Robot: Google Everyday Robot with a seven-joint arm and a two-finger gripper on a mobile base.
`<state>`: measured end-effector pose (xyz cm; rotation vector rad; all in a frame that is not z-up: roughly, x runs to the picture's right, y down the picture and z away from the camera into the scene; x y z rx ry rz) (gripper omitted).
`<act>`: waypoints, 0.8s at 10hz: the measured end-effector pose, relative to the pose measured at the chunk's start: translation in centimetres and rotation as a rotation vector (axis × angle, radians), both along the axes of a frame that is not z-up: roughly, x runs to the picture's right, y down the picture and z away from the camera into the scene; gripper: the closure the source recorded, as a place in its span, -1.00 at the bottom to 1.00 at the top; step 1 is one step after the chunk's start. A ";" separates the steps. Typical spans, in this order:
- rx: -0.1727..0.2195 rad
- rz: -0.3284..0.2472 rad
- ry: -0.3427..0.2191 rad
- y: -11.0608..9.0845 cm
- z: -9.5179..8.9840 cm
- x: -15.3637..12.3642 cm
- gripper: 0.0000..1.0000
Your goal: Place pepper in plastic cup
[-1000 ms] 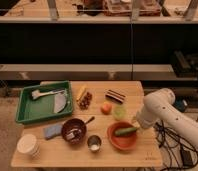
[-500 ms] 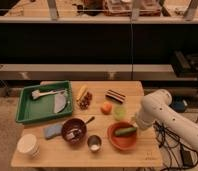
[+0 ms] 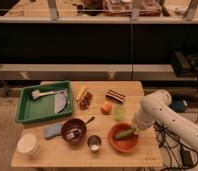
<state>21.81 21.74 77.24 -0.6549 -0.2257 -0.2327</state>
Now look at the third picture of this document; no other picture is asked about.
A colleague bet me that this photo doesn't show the grey plate in tray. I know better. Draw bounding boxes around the grey plate in tray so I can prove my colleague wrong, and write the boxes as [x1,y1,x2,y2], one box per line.
[54,93,67,113]

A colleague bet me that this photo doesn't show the striped chocolate cake slice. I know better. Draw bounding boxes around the striped chocolate cake slice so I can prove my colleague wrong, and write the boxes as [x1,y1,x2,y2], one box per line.
[105,90,126,104]

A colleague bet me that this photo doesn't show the green pepper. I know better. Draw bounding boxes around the green pepper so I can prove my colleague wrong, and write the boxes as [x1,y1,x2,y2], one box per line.
[115,128,136,140]

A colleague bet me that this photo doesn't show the orange bowl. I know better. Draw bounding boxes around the orange bowl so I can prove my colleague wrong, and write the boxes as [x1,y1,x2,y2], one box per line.
[108,123,138,153]

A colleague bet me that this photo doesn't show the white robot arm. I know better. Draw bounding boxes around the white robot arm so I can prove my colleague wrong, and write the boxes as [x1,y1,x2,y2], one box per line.
[131,89,198,152]

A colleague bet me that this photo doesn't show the black power adapter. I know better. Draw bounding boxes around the black power adapter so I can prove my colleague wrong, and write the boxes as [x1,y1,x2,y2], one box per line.
[180,149,193,167]

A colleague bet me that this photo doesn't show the green plastic tray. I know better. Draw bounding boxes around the green plastic tray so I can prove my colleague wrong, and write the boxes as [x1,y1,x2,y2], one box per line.
[15,80,74,124]

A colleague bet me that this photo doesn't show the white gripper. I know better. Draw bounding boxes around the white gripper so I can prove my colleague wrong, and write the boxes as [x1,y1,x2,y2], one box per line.
[131,113,148,130]

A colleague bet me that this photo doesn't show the spoon in brown bowl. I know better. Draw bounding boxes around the spoon in brown bowl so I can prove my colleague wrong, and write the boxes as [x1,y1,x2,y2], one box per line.
[66,116,95,141]

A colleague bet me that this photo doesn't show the blue sponge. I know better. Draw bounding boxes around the blue sponge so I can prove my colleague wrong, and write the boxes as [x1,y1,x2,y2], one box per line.
[43,123,62,139]

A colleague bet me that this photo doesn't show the green plastic cup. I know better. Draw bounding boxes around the green plastic cup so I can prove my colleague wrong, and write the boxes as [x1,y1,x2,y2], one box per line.
[113,106,126,121]

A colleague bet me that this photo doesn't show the black cables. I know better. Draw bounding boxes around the black cables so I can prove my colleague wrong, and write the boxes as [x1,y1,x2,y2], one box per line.
[153,99,198,171]

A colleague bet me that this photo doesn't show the metal shelf rack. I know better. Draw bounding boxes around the metal shelf rack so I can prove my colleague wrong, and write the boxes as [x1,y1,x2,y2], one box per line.
[0,0,198,80]

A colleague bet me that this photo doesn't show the small metal cup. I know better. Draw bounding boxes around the small metal cup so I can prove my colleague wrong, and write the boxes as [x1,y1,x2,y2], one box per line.
[87,135,102,152]

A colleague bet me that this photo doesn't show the orange fruit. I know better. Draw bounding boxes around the orange fruit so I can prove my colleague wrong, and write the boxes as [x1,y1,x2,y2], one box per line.
[101,101,112,115]

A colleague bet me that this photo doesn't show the yellow corn cob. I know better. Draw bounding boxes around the yellow corn cob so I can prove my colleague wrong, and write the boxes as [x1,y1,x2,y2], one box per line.
[76,85,87,101]

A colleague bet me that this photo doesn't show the dark brown bowl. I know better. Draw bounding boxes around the dark brown bowl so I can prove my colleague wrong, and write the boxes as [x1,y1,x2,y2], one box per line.
[61,118,87,144]

